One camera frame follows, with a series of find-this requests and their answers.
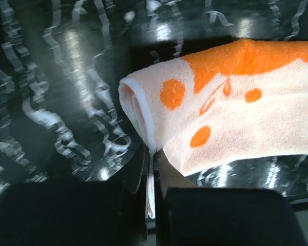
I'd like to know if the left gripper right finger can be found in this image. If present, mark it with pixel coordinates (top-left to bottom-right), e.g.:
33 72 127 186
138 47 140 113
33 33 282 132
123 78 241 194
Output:
154 151 306 245

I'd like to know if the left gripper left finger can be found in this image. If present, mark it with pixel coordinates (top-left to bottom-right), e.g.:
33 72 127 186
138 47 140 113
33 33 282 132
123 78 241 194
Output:
0 145 148 245

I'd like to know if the orange patterned cloth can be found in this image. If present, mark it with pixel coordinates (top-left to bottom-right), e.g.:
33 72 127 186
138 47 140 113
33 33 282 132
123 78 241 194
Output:
118 38 308 219

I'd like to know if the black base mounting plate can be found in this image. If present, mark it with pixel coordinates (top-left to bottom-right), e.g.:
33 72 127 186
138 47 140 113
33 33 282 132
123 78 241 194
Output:
284 194 308 212

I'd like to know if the black marble pattern mat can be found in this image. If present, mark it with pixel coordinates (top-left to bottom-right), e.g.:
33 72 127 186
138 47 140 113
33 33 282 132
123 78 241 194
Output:
0 1 308 193

